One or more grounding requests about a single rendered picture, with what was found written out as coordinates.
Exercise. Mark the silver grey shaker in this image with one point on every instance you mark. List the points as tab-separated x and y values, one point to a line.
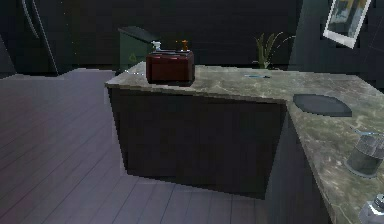
375	208

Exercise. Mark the dark kitchen counter marble top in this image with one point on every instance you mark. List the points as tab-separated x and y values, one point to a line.
233	133

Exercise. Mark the dark red toaster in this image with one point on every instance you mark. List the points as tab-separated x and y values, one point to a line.
170	66

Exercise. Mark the green bin with dark lid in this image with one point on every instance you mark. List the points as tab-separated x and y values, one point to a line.
133	50

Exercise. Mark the green house plant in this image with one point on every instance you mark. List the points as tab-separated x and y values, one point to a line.
266	50

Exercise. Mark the dark grey plate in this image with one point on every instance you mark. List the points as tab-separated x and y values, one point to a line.
321	105

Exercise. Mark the dark fridge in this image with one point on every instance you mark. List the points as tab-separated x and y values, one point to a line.
31	35

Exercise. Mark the grey glass cup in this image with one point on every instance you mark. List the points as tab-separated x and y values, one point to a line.
366	153

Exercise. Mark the white framed picture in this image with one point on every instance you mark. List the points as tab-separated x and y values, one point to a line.
346	18

